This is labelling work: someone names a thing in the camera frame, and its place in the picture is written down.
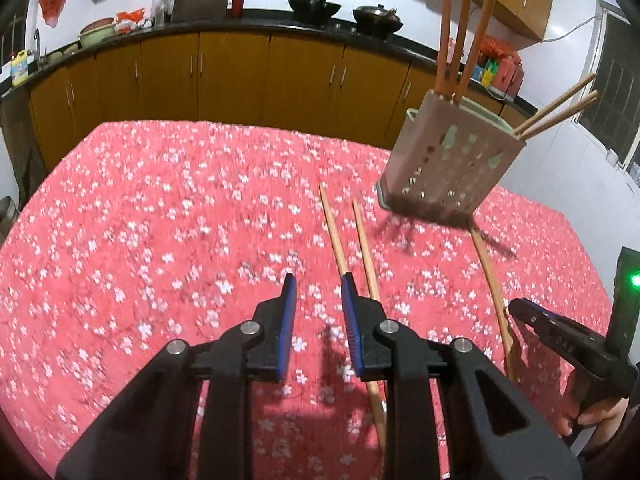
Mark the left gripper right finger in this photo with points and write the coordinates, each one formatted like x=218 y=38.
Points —
x=492 y=431

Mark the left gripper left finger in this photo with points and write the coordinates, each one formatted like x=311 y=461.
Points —
x=187 y=413

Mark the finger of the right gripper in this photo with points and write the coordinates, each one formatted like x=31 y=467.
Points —
x=565 y=334

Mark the wooden chopstick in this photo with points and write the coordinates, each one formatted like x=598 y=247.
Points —
x=560 y=117
x=497 y=299
x=334 y=235
x=441 y=73
x=458 y=46
x=548 y=109
x=379 y=415
x=482 y=26

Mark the person right hand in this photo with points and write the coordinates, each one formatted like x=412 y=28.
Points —
x=605 y=415

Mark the red floral tablecloth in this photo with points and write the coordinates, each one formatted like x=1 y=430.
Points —
x=150 y=231

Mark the beige perforated utensil holder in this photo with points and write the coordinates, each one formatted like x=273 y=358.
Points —
x=446 y=160

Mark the right window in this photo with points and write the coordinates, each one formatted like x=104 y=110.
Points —
x=614 y=61

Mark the lower wooden cabinets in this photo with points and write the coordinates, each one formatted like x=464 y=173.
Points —
x=328 y=82

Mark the red oil jugs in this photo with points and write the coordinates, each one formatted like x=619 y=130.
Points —
x=508 y=80

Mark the black lidded wok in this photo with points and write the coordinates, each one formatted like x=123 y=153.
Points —
x=377 y=21

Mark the black wok with ladle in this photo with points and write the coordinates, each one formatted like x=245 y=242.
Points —
x=314 y=12

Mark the red bottle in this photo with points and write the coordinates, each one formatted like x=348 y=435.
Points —
x=237 y=8

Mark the dark wooden cutting board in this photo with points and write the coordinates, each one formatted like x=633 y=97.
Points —
x=186 y=11

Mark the yellow detergent bottle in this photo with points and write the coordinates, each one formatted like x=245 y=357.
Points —
x=19 y=68

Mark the green basin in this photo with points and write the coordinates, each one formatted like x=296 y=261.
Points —
x=96 y=32

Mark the red bag on counter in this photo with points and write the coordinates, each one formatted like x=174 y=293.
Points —
x=129 y=20

